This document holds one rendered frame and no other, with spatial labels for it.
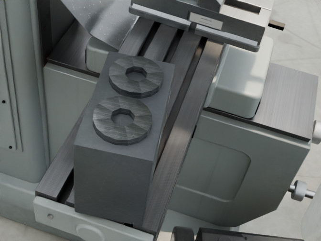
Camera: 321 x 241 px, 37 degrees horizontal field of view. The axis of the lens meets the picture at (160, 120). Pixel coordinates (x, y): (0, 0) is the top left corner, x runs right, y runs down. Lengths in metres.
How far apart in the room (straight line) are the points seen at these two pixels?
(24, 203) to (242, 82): 0.92
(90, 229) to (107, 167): 0.18
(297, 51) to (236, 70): 1.57
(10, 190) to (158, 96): 1.10
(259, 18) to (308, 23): 1.94
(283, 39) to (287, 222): 1.24
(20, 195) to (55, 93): 0.46
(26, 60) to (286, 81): 0.76
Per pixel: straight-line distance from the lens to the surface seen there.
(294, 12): 3.19
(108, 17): 1.33
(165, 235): 1.45
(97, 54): 1.32
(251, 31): 1.20
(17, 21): 1.31
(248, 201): 1.58
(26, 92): 1.47
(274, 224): 2.04
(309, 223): 0.89
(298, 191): 1.48
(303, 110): 1.42
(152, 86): 0.77
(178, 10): 1.22
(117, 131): 0.70
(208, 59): 1.16
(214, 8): 1.19
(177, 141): 0.96
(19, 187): 1.78
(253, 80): 1.31
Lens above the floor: 1.66
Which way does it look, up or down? 47 degrees down
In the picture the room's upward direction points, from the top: 10 degrees clockwise
